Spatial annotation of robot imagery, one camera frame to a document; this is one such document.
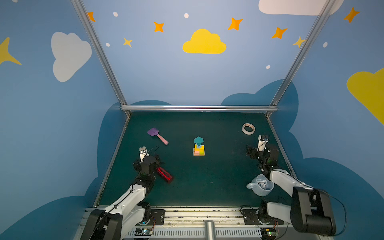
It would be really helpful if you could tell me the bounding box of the light blue mug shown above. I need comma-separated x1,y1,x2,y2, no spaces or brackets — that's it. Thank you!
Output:
246,174,275,197

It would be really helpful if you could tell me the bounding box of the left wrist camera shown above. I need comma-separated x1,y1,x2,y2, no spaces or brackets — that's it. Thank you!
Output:
139,146,150,163

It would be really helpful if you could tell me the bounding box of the left circuit board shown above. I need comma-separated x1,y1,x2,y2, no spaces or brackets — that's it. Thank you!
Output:
134,229,154,238

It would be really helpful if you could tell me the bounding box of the aluminium cage frame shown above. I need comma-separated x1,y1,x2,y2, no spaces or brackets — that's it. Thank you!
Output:
70,0,337,119

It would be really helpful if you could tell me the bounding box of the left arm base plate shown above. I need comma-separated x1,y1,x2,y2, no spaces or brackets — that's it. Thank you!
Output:
141,209,165,226

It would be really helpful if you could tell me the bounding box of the teal house-shaped block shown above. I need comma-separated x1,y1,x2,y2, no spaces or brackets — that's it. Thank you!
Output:
194,137,204,144

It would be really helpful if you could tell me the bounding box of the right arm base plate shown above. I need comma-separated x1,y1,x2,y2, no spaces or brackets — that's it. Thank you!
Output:
240,209,285,225

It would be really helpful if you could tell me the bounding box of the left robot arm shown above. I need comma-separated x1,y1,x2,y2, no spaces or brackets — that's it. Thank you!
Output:
81,154,161,240

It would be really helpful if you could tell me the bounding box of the circuit board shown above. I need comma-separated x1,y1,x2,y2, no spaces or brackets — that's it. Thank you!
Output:
260,228,278,240
134,229,154,238

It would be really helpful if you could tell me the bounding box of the right circuit board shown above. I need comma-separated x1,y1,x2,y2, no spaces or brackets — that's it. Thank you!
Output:
260,228,278,240

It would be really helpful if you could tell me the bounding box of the aluminium front rail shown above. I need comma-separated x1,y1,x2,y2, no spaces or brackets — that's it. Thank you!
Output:
71,205,334,240

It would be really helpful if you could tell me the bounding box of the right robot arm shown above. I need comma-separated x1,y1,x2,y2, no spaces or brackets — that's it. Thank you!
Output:
246,142,337,236

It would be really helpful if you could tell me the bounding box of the white tape roll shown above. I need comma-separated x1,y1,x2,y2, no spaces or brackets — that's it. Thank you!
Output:
242,123,256,135

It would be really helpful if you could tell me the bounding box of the grey camera pole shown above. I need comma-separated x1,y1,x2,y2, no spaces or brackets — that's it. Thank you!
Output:
205,221,216,240

